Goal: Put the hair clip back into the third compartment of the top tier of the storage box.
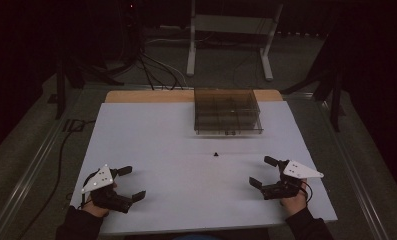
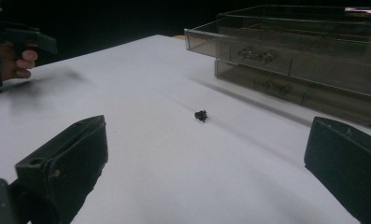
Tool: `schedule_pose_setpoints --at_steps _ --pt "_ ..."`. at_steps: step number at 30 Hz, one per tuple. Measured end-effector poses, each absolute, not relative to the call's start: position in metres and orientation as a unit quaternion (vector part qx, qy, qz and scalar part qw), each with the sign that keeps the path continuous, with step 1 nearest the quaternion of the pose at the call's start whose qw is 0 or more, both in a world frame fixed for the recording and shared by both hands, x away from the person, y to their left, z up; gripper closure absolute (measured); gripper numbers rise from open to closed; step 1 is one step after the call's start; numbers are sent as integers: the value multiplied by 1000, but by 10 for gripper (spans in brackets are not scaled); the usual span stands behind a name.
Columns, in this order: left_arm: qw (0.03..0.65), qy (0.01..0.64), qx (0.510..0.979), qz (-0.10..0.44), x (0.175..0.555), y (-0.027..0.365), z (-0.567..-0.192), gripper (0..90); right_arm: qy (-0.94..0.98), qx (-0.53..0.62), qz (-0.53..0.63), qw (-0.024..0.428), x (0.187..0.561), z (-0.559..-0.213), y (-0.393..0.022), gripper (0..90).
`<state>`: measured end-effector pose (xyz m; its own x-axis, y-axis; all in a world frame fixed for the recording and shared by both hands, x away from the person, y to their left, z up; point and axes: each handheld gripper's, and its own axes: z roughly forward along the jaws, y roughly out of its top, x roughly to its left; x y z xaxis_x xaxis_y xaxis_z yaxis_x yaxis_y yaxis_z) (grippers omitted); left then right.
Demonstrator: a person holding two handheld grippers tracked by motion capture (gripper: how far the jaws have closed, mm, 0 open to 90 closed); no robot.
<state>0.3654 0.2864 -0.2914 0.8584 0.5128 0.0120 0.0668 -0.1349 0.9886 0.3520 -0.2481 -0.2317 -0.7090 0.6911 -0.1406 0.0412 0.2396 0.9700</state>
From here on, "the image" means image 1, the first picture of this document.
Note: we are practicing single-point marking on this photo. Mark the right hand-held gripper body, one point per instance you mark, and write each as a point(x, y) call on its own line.
point(287, 186)

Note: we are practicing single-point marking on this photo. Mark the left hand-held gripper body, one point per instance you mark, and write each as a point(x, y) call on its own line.
point(97, 180)

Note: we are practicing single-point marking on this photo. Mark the person's right hand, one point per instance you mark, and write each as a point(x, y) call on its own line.
point(294, 203)

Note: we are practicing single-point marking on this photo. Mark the person's left hand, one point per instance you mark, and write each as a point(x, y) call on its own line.
point(96, 210)

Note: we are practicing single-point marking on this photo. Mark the white table cover sheet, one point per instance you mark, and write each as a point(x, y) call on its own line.
point(186, 186)

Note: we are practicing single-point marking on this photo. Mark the transparent brown drawer box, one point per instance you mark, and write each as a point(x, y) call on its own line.
point(228, 111)

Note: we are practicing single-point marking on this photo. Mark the black metal stand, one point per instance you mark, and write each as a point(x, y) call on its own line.
point(61, 93)
point(335, 100)

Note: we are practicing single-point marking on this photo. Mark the white metal stand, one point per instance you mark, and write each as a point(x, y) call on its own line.
point(191, 50)

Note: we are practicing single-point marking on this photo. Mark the metal floor rail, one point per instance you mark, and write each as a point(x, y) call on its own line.
point(352, 180)
point(29, 170)

